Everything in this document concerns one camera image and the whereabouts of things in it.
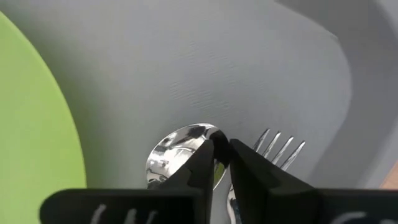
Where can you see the grey plastic tray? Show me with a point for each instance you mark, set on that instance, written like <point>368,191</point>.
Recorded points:
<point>186,62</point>

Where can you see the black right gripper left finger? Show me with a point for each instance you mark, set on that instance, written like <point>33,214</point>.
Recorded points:
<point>124,208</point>

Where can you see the lime green plate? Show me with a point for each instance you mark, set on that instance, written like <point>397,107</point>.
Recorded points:
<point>31,124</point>

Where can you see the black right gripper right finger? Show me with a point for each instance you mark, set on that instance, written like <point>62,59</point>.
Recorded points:
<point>311,208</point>

